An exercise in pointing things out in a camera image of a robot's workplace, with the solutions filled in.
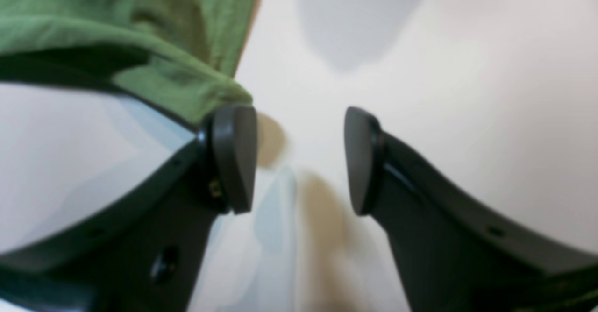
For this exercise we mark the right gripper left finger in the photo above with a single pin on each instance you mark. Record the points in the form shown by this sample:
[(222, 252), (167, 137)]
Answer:
[(144, 252)]

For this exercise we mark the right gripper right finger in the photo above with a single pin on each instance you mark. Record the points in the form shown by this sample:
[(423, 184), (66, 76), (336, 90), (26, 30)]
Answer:
[(452, 252)]

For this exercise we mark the green t-shirt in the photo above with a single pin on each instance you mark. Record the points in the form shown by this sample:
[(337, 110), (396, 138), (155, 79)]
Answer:
[(179, 56)]

